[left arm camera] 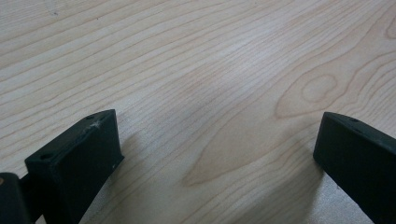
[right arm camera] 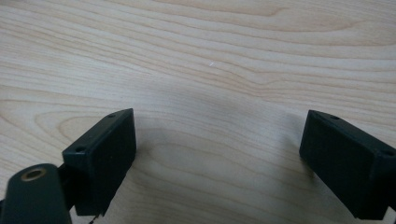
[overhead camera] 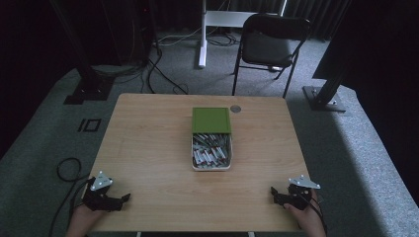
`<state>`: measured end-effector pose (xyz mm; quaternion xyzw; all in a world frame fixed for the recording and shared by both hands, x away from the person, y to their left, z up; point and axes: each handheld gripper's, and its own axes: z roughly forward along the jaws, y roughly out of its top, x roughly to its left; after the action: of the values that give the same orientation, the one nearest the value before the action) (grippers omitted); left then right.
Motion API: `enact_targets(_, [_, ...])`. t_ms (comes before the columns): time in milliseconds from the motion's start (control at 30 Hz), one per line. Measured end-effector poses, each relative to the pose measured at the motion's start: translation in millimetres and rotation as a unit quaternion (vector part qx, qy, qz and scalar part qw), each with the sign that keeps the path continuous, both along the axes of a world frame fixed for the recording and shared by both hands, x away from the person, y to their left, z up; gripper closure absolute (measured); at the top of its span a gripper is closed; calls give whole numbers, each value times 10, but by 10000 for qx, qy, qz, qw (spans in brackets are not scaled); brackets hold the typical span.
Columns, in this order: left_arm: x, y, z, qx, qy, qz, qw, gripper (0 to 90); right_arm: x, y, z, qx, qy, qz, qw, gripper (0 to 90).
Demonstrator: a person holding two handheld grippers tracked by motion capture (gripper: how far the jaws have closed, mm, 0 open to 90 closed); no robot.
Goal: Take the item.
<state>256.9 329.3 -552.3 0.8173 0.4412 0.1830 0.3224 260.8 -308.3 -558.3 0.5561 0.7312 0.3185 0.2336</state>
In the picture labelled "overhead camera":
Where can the person's right hand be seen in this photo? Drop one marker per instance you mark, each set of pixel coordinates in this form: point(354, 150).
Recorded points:
point(308, 220)

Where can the white desk frame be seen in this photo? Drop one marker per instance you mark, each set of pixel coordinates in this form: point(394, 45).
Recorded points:
point(203, 39)

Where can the dark curtain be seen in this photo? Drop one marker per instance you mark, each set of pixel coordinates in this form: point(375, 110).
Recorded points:
point(316, 16)

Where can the black folding chair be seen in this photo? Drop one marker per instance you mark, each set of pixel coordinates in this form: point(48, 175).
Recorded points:
point(268, 46)

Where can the white box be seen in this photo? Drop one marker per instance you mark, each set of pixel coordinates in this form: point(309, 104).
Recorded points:
point(194, 168)

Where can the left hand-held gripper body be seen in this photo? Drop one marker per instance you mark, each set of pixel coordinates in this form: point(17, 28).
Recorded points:
point(99, 197)

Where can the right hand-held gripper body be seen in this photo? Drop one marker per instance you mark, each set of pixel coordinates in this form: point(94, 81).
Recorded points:
point(301, 194)

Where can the pile of red white sachets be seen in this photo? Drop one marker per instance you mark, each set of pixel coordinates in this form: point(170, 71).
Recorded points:
point(210, 151)

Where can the green box lid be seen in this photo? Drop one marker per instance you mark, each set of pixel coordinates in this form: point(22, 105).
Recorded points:
point(211, 120)

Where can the black metal stand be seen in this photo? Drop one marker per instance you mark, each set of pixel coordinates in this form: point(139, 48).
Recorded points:
point(89, 82)
point(326, 95)

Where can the person's left hand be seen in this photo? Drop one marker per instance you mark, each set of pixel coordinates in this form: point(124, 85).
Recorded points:
point(82, 220)

